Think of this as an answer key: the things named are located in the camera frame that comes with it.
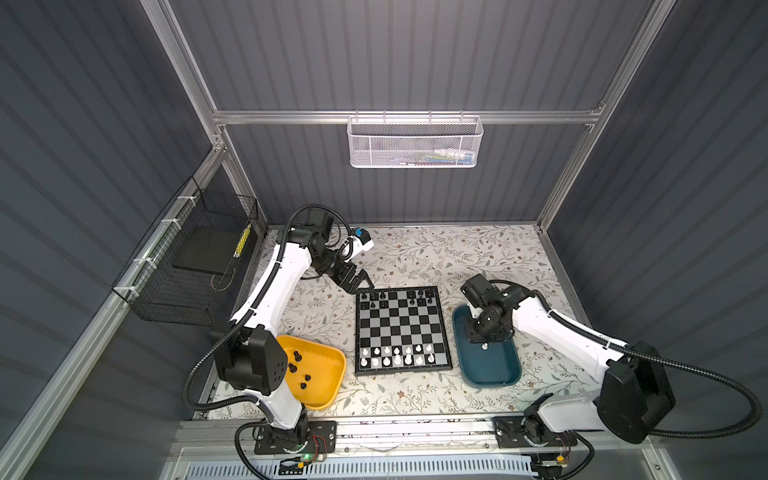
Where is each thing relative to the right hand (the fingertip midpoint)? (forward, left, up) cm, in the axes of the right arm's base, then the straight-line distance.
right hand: (474, 338), depth 83 cm
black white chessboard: (+5, +21, -5) cm, 22 cm away
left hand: (+11, +32, +14) cm, 36 cm away
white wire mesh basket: (+69, +15, +21) cm, 73 cm away
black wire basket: (+8, +72, +24) cm, 76 cm away
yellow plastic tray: (-7, +46, -7) cm, 47 cm away
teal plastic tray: (-6, -7, -7) cm, 11 cm away
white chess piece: (0, -4, -6) cm, 7 cm away
